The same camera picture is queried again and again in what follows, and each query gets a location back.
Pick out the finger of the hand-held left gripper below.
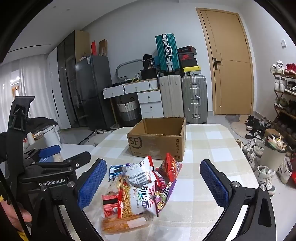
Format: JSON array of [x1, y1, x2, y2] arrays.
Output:
[[24, 145, 62, 165], [35, 151, 92, 173]]

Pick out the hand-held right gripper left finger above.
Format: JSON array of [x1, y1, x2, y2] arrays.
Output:
[[31, 159, 107, 241]]

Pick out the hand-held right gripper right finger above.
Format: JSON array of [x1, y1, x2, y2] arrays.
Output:
[[200, 159, 278, 241]]

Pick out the clear chocolate chip bread packet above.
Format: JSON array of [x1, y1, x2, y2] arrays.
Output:
[[107, 175, 127, 197]]

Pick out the blue cookie packet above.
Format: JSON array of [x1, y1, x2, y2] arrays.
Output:
[[108, 164, 130, 183]]

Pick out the small red snack packet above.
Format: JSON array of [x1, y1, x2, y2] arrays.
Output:
[[102, 193, 123, 218]]

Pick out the red triangular chip packet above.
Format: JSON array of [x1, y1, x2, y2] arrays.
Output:
[[156, 153, 183, 182]]

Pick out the purple white-backed snack packet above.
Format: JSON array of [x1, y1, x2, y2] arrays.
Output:
[[125, 156, 158, 188]]

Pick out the white noodle snack packet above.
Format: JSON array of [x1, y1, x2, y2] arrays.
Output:
[[119, 179, 158, 219]]

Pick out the brown bread packet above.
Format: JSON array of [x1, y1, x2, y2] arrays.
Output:
[[101, 212, 154, 235]]

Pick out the purple candy packet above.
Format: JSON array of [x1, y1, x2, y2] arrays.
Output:
[[153, 176, 177, 217]]

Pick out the cardboard box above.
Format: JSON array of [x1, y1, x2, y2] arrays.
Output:
[[127, 117, 187, 162]]

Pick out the person's left hand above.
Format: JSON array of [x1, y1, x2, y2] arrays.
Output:
[[5, 204, 33, 232]]

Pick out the white electric kettle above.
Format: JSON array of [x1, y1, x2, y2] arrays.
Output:
[[43, 125, 62, 149]]

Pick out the black jacket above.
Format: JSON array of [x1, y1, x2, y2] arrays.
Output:
[[24, 117, 58, 137]]

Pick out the striped floor rug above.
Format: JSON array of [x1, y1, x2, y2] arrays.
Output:
[[79, 128, 116, 146]]

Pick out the checked tablecloth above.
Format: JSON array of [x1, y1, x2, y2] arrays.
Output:
[[58, 124, 259, 241]]

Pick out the beige round rug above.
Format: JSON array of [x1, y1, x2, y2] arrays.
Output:
[[230, 115, 251, 141]]

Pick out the white wardrobe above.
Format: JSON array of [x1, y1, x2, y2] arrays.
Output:
[[46, 46, 72, 130]]

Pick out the beige bin with sticks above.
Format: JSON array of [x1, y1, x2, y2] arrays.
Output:
[[259, 134, 289, 172]]

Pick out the pile of sneakers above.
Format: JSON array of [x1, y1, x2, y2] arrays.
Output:
[[242, 60, 296, 196]]

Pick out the grey stained mat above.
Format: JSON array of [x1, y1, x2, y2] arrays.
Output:
[[225, 114, 242, 123]]

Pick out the dark glass cabinet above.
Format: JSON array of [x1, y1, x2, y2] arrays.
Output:
[[57, 30, 90, 128]]

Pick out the grey white woven basket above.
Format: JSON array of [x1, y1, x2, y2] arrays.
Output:
[[116, 97, 139, 121]]

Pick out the dark grey refrigerator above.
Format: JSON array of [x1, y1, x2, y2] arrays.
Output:
[[75, 54, 116, 130]]

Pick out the white curtain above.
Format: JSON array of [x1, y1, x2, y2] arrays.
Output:
[[0, 53, 50, 133]]

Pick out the silver suitcase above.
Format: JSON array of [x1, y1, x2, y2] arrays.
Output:
[[181, 75, 208, 124]]

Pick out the white desk with drawers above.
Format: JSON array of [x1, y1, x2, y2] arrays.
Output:
[[102, 78, 163, 130]]

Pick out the beige suitcase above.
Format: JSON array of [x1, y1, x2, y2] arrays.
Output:
[[159, 74, 184, 118]]

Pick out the grey hoop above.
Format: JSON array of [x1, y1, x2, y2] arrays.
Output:
[[115, 59, 143, 80]]

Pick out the wooden shoe rack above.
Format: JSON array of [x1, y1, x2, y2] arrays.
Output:
[[270, 70, 296, 158]]

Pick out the wooden door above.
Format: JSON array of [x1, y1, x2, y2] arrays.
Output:
[[195, 8, 255, 115]]

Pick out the black bag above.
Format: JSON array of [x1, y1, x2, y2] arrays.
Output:
[[140, 68, 159, 80]]

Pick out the cardboard pieces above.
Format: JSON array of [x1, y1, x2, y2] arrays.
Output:
[[98, 39, 108, 57]]

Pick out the black printed box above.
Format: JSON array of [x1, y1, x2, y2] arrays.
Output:
[[142, 54, 155, 70]]

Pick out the black red-trimmed shoe box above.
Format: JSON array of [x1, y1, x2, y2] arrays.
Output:
[[178, 46, 196, 54]]

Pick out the teal suitcase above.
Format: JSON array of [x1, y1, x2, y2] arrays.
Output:
[[155, 34, 179, 75]]

